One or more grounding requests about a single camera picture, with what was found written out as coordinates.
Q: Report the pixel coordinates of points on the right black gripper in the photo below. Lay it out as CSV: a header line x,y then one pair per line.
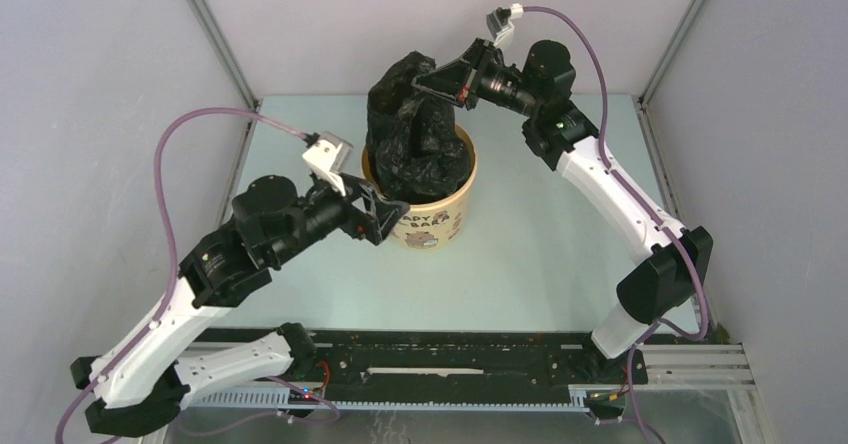
x,y
461,81

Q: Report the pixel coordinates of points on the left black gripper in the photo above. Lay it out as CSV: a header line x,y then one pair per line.
x,y
383,214

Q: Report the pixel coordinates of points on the yellow capybara trash bin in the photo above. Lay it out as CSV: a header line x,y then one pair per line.
x,y
437,222

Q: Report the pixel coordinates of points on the black trash bag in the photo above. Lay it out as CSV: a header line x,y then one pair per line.
x,y
393,99

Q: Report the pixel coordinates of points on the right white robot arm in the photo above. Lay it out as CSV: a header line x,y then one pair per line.
x,y
670,259

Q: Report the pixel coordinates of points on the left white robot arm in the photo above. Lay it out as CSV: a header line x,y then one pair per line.
x,y
146,381

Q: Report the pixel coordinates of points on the small electronics board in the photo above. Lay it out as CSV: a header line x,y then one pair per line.
x,y
303,398

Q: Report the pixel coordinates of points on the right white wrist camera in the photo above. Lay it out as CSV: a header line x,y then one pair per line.
x,y
500,24

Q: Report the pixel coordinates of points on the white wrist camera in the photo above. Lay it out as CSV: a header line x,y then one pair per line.
x,y
500,24
325,155

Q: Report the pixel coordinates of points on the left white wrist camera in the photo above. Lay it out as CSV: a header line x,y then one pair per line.
x,y
325,155

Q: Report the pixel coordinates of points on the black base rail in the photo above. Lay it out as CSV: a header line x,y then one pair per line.
x,y
461,368

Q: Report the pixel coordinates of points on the right aluminium frame post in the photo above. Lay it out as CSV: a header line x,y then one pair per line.
x,y
678,39

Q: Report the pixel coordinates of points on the aluminium frame post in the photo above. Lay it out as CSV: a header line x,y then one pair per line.
x,y
223,51
678,39

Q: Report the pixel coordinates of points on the left aluminium frame post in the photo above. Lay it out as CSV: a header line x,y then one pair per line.
x,y
223,51

